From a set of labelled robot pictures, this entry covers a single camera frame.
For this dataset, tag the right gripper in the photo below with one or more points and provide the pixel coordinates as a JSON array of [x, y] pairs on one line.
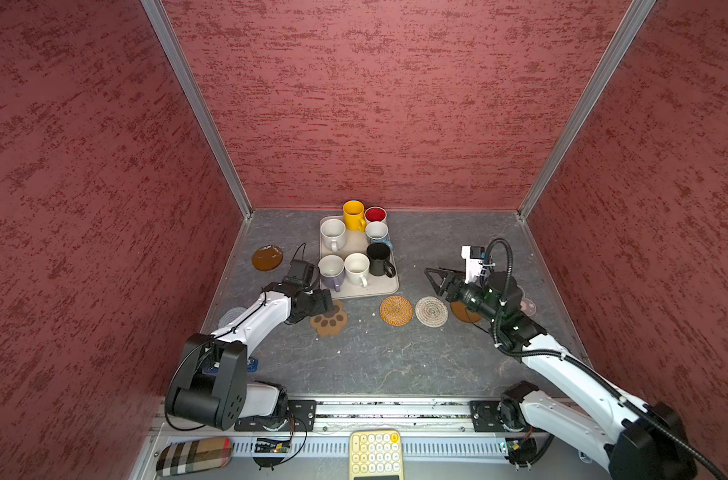
[[446, 285]]

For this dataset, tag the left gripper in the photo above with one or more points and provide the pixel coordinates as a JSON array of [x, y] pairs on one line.
[[322, 305]]

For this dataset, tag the brown wooden coaster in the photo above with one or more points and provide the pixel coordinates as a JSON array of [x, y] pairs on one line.
[[462, 313]]

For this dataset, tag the brown paw coaster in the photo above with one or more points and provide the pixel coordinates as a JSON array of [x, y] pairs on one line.
[[332, 322]]

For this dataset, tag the white braided coaster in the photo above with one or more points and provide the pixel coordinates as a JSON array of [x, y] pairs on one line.
[[431, 312]]

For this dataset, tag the lavender mug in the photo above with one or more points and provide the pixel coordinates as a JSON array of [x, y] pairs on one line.
[[332, 271]]

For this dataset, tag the brown glossy coaster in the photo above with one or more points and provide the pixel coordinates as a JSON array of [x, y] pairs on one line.
[[267, 258]]

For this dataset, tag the woven rattan coaster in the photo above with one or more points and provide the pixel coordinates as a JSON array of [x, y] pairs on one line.
[[396, 311]]

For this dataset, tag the white mug front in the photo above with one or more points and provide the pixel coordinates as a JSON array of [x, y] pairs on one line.
[[357, 267]]

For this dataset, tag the white mug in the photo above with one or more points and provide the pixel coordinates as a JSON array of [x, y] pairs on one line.
[[357, 267], [334, 234]]

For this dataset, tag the black mug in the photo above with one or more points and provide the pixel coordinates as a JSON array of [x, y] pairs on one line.
[[379, 255]]

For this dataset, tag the grey round coaster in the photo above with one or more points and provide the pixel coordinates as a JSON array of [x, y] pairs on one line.
[[230, 316]]

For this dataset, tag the pink flower coaster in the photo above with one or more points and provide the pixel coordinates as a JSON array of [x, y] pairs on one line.
[[528, 307]]

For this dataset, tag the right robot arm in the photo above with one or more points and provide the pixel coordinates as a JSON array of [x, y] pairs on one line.
[[626, 436]]

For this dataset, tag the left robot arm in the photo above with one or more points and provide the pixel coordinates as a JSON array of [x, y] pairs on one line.
[[210, 386]]

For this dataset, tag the beige serving tray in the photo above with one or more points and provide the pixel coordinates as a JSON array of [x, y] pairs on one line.
[[357, 243]]

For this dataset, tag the white mug rear left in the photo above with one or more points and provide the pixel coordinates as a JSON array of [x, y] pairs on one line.
[[334, 234]]

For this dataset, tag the blue floral mug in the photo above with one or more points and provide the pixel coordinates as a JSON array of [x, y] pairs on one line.
[[378, 232]]

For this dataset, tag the blue black handheld device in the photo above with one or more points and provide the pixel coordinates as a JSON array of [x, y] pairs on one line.
[[252, 365]]

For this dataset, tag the red interior mug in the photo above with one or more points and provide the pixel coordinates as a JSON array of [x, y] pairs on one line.
[[375, 214]]

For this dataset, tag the yellow mug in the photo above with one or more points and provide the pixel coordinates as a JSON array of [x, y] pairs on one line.
[[354, 215]]

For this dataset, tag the yellow keypad calculator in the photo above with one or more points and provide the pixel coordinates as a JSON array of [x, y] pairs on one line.
[[376, 454]]

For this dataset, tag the plaid glasses case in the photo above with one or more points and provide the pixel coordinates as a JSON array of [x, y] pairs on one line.
[[194, 456]]

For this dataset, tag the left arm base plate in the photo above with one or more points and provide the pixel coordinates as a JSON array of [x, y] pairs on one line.
[[303, 412]]

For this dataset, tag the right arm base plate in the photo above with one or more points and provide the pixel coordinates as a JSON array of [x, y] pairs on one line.
[[487, 417]]

